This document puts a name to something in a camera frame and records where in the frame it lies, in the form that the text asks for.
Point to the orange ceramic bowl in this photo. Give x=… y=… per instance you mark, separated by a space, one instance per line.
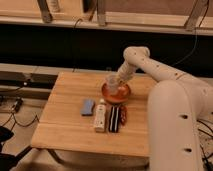
x=121 y=96

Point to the translucent white cup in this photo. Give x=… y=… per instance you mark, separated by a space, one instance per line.
x=113 y=84

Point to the red packet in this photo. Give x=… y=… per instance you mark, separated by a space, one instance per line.
x=123 y=115

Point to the white bottle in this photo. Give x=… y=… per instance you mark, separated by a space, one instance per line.
x=100 y=116

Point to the blue sponge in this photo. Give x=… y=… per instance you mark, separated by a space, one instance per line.
x=87 y=109

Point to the wooden table board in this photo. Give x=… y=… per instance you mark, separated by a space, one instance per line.
x=62 y=127

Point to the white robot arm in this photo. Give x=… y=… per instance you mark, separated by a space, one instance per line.
x=174 y=105

